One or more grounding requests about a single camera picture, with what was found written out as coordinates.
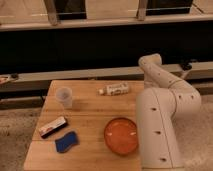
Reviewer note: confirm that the clear plastic cup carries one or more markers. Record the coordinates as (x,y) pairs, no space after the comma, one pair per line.
(64,96)

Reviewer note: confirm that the small object on left ledge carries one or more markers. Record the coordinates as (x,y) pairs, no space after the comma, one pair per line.
(10,78)

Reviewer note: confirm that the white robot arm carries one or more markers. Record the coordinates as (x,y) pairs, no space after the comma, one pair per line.
(164,96)

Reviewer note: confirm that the black white rectangular box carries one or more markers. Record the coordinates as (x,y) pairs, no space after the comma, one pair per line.
(52,127)

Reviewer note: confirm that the white pepper shaker bottle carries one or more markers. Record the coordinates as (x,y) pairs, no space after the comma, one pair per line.
(115,89)

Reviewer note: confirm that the black clamp on rail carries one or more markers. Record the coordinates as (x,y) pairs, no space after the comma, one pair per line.
(185,65)

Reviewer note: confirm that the blue sponge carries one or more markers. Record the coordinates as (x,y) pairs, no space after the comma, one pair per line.
(66,142)

